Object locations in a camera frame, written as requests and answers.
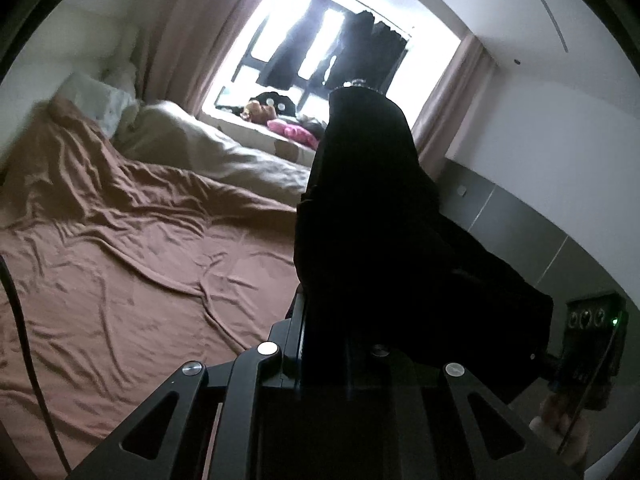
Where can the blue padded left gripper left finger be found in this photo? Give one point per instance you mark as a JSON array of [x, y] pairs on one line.
[[203, 421]]

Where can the pink curtain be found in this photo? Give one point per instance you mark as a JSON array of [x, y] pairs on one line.
[[450, 102], [182, 44]]

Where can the black garment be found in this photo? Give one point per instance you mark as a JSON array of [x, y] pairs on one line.
[[383, 267]]

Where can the light patterned pillow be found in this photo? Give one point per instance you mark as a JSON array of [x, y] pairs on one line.
[[105, 105]]

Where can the pink curtain right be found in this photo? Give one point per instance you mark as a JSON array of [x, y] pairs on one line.
[[450, 102]]

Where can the orange plush toy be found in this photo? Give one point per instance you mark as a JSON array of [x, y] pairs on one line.
[[258, 113]]

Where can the black plush toy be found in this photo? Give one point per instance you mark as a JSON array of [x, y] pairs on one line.
[[283, 105]]

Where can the pink plush toy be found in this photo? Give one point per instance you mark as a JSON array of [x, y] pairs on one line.
[[293, 132]]

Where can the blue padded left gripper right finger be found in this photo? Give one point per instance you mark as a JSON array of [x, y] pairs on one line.
[[450, 426]]

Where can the brown bed cover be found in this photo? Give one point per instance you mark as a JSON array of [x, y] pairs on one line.
[[125, 271]]

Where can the beige duvet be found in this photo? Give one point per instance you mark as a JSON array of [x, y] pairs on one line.
[[164, 134]]

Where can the pink curtain left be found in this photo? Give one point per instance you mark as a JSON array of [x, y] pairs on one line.
[[182, 44]]

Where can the black hanging clothes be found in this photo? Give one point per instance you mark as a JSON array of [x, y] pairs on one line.
[[327, 46]]

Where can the person's right hand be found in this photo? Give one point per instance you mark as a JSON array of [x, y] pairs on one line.
[[560, 432]]

